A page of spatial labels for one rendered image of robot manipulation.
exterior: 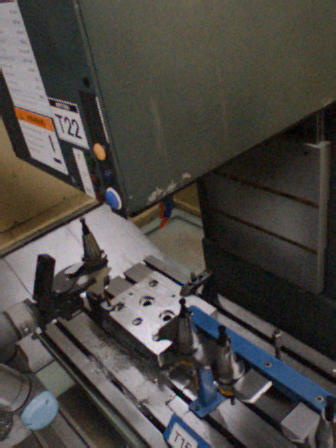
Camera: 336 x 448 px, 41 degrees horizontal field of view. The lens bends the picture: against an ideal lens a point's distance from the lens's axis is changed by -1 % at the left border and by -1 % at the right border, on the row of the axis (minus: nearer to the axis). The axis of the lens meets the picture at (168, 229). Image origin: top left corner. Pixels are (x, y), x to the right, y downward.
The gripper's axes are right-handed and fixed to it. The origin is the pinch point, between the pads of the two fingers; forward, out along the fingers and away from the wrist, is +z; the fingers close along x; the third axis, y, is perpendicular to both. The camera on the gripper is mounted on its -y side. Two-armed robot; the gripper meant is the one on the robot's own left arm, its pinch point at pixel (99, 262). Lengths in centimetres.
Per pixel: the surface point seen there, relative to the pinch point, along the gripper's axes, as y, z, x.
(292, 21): -47, 35, 33
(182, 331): 2.6, -0.5, 30.6
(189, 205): 62, 96, -86
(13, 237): 37, 5, -101
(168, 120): -40, 4, 33
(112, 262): 57, 35, -71
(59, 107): -44.4, -6.3, 19.5
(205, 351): 7.1, 1.3, 34.6
